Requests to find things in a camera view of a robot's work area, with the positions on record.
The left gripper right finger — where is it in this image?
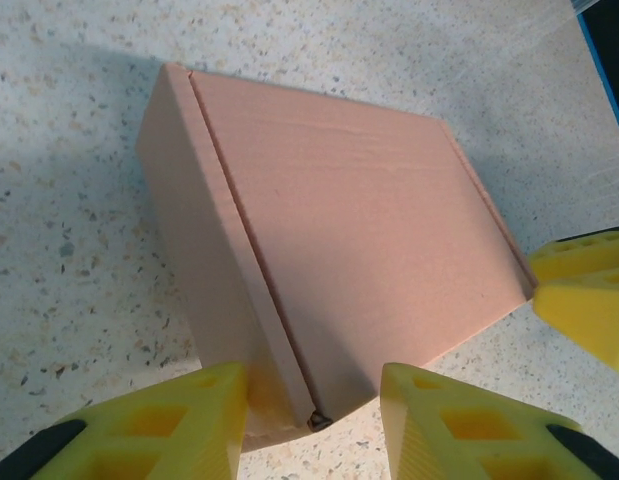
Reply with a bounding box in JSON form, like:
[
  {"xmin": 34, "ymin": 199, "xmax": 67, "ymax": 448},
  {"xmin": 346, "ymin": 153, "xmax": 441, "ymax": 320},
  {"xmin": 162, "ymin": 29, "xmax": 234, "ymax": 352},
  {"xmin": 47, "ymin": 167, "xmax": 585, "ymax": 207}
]
[{"xmin": 379, "ymin": 362, "xmax": 619, "ymax": 480}]

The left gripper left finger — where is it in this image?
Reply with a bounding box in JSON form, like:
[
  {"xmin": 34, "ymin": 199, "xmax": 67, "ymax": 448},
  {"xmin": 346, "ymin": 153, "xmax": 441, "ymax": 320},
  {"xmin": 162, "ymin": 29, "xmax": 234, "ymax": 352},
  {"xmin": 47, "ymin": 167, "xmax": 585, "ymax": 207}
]
[{"xmin": 0, "ymin": 360, "xmax": 250, "ymax": 480}]

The pink cardboard paper box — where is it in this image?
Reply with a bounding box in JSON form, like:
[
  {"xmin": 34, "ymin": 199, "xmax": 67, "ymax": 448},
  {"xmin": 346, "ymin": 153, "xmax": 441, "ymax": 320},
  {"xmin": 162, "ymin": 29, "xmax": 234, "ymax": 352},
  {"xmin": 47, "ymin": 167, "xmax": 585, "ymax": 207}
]
[{"xmin": 134, "ymin": 62, "xmax": 539, "ymax": 454}]

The right blue table rim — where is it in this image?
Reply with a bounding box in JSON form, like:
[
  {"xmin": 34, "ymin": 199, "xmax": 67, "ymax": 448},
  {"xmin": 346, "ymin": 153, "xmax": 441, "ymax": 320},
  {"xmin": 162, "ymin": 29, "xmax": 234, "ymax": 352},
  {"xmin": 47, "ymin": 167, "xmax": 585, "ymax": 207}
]
[{"xmin": 574, "ymin": 0, "xmax": 619, "ymax": 151}]

